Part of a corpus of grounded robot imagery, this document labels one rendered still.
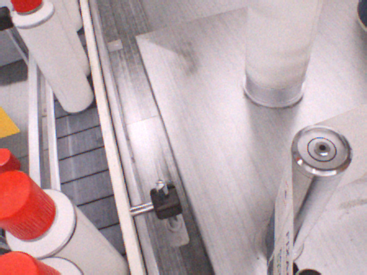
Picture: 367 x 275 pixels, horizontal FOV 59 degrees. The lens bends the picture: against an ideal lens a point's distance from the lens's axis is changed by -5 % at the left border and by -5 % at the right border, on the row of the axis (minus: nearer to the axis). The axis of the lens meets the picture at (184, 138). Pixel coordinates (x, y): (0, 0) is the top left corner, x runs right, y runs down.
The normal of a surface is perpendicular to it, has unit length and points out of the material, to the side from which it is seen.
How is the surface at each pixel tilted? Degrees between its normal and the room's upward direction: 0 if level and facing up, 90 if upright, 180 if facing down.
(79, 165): 0
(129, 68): 0
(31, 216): 90
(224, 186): 0
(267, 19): 91
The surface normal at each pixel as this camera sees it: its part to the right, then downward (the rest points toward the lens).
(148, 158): -0.11, -0.58
